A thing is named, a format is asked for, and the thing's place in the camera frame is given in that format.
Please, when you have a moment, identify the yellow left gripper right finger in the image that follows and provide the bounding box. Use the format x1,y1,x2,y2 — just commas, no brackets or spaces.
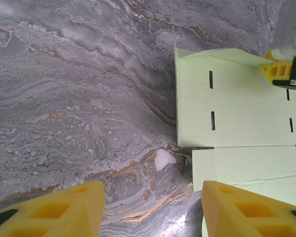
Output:
201,180,296,237

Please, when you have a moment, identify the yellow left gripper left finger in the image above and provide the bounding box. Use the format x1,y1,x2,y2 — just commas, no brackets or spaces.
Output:
0,180,106,237

